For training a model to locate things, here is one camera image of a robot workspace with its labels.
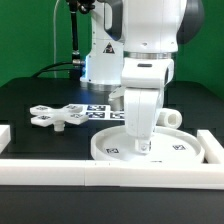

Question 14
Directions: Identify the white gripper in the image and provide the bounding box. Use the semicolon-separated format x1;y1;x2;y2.
108;87;163;154

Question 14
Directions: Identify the white round table top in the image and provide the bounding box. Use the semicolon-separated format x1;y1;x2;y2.
91;126;205;164

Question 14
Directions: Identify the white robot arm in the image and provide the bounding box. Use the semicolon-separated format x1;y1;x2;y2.
80;0;204;153

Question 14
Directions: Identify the white marker sheet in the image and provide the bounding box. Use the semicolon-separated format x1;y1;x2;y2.
78;104;126;121

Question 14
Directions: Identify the white right fence bar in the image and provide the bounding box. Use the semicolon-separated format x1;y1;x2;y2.
197;130;224;165

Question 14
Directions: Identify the white fence bar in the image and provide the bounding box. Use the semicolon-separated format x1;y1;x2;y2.
0;125;11;154
0;159;224;190
197;130;224;165

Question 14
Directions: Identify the white cross-shaped table base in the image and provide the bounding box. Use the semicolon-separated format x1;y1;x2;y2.
30;104;89;132

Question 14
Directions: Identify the white front fence bar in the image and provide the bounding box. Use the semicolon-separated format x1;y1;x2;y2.
0;159;224;190

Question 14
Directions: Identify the white left fence bar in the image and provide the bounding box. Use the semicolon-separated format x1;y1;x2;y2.
0;125;11;154

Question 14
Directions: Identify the black cable bundle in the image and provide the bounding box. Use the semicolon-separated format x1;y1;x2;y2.
31;60;85;79

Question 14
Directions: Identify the black vertical hose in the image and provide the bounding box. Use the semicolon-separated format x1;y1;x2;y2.
66;0;96;60

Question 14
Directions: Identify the white thin cable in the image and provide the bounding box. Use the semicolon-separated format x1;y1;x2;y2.
53;0;62;79

